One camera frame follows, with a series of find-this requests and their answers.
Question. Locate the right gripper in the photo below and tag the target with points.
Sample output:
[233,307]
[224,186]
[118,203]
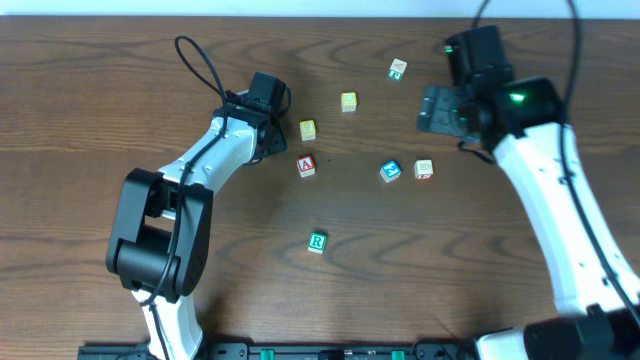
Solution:
[442,110]

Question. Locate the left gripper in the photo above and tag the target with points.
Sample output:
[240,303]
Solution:
[275,141]

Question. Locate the yellow top wooden block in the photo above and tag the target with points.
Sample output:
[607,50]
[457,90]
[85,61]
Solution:
[308,130]

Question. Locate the red letter A block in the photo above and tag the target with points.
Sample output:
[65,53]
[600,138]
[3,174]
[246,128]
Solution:
[306,166]

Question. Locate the blue number 2 block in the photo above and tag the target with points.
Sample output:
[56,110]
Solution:
[390,171]

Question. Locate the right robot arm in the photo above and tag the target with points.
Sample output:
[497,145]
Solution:
[520,125]

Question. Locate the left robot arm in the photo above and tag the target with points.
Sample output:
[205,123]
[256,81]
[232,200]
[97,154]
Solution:
[160,237]

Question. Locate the yellow top block far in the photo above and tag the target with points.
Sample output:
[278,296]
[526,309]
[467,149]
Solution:
[349,101]

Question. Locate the red sided wooden block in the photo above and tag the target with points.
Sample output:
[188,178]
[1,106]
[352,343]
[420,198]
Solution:
[423,169]

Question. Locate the green sided wooden block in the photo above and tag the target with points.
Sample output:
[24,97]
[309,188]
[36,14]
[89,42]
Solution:
[397,69]

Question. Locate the green letter R block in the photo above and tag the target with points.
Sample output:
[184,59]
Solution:
[317,243]

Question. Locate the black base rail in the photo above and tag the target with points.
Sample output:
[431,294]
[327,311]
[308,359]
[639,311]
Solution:
[243,351]

